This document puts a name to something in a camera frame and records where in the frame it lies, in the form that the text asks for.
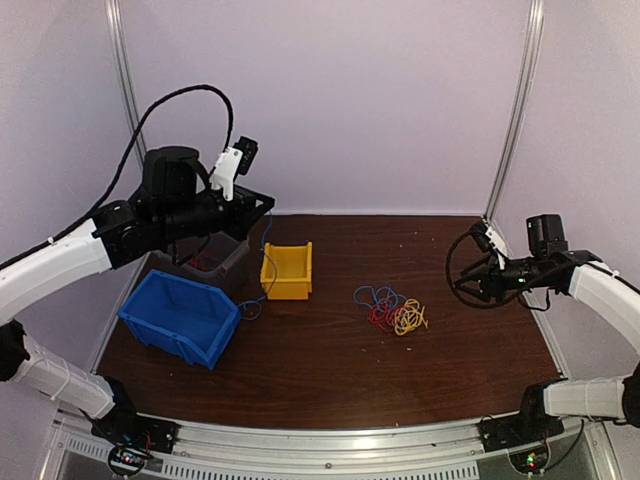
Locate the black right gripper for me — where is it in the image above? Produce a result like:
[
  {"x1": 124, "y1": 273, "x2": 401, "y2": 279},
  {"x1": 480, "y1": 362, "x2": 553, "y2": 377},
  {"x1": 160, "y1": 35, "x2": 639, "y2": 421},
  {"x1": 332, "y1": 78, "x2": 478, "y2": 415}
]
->
[{"x1": 454, "y1": 253, "x2": 551, "y2": 303}]

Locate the yellow cable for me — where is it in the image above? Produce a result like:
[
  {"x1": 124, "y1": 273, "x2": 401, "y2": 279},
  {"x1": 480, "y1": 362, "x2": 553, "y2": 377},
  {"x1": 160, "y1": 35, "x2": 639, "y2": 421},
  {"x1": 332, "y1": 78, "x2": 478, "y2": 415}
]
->
[{"x1": 393, "y1": 298, "x2": 430, "y2": 336}]

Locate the long red cable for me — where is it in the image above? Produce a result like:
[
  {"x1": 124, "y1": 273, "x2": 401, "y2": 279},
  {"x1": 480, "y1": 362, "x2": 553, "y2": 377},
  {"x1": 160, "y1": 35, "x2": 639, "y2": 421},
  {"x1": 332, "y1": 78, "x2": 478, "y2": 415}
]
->
[{"x1": 188, "y1": 252, "x2": 221, "y2": 272}]

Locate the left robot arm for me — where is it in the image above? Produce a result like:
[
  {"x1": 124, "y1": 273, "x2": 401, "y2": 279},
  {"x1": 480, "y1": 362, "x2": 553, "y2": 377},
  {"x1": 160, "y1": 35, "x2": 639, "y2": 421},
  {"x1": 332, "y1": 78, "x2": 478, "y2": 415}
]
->
[{"x1": 1, "y1": 137, "x2": 275, "y2": 444}]

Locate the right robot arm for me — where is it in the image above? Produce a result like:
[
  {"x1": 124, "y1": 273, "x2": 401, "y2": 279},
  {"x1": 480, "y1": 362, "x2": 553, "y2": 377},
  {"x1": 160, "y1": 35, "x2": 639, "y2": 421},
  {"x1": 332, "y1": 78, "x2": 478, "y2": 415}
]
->
[{"x1": 445, "y1": 214, "x2": 639, "y2": 442}]

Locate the clear grey plastic tub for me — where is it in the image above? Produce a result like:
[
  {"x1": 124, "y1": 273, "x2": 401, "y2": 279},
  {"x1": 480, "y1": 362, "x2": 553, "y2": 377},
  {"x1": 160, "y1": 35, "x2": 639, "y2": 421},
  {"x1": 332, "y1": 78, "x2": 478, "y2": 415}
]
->
[{"x1": 149, "y1": 233, "x2": 250, "y2": 296}]

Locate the yellow plastic bin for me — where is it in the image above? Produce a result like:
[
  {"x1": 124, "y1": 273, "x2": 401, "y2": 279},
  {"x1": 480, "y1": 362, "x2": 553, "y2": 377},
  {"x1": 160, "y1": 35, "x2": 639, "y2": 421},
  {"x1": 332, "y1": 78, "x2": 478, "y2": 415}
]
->
[{"x1": 260, "y1": 242, "x2": 313, "y2": 301}]

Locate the blue plastic bin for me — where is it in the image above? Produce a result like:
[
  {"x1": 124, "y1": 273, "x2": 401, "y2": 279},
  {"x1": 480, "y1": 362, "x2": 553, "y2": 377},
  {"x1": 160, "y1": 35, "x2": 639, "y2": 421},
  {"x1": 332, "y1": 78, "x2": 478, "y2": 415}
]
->
[{"x1": 118, "y1": 270, "x2": 241, "y2": 370}]

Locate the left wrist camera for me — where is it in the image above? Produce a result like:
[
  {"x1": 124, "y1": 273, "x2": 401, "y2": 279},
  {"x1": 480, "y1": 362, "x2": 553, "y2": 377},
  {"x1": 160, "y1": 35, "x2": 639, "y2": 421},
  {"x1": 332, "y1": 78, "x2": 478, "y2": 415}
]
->
[{"x1": 210, "y1": 136, "x2": 259, "y2": 201}]

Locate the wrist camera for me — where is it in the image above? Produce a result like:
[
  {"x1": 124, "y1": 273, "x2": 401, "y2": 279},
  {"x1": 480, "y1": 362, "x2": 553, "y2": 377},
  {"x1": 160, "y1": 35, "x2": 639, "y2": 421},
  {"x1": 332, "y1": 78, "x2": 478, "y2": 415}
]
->
[
  {"x1": 469, "y1": 220, "x2": 508, "y2": 258},
  {"x1": 210, "y1": 136, "x2": 259, "y2": 201}
]

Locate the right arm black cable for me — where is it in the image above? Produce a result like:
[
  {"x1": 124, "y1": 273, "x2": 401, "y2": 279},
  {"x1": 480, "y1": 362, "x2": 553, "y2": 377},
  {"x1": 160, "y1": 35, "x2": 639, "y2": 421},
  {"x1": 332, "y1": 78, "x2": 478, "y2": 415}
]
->
[{"x1": 444, "y1": 227, "x2": 551, "y2": 312}]

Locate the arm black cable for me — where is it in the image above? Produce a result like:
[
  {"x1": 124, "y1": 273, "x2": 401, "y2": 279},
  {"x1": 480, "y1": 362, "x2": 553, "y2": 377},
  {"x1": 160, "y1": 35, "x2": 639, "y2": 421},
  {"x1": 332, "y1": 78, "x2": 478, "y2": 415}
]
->
[
  {"x1": 444, "y1": 227, "x2": 551, "y2": 312},
  {"x1": 49, "y1": 84, "x2": 236, "y2": 241}
]

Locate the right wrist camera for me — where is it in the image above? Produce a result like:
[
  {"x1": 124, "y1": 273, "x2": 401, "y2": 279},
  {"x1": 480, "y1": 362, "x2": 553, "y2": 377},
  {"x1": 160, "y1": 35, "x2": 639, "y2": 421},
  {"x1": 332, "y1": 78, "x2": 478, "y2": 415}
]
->
[{"x1": 469, "y1": 220, "x2": 508, "y2": 258}]

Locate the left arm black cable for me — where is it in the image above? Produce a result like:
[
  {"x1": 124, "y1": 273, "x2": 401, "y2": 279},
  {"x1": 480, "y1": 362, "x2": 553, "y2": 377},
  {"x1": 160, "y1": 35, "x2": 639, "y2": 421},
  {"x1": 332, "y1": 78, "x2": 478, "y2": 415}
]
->
[{"x1": 49, "y1": 84, "x2": 236, "y2": 241}]

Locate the front aluminium rail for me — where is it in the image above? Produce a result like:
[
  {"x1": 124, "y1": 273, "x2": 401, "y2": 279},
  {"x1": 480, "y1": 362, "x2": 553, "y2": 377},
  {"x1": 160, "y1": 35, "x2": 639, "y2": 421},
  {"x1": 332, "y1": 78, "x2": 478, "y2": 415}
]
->
[{"x1": 36, "y1": 404, "x2": 623, "y2": 479}]

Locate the left corner aluminium post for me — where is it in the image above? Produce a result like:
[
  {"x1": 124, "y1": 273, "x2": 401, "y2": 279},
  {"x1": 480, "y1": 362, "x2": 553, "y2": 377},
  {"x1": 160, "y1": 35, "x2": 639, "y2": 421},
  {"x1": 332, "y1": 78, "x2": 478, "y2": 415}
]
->
[{"x1": 104, "y1": 0, "x2": 168, "y2": 221}]

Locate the corner aluminium post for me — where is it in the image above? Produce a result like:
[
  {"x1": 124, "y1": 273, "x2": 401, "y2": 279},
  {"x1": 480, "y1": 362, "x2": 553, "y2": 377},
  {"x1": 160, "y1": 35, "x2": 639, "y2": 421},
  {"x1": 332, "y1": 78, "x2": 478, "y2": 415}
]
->
[
  {"x1": 104, "y1": 0, "x2": 168, "y2": 221},
  {"x1": 484, "y1": 0, "x2": 545, "y2": 221}
]

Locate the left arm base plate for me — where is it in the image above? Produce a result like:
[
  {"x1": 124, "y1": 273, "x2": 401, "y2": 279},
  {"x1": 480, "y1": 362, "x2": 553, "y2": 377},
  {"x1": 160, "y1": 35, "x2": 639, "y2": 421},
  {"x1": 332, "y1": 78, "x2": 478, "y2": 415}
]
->
[{"x1": 87, "y1": 412, "x2": 179, "y2": 454}]

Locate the right corner aluminium post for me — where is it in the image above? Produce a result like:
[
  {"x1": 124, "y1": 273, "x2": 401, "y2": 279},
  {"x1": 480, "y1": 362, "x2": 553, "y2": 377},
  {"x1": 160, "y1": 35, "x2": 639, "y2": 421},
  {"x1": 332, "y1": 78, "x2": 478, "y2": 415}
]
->
[{"x1": 484, "y1": 0, "x2": 545, "y2": 221}]

